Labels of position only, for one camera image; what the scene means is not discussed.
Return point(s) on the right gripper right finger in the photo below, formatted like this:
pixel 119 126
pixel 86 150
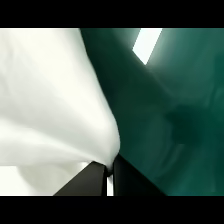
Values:
pixel 133 185

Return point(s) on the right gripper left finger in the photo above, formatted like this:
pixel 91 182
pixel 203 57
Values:
pixel 87 183

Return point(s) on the white T-shirt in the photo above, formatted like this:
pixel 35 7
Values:
pixel 46 100

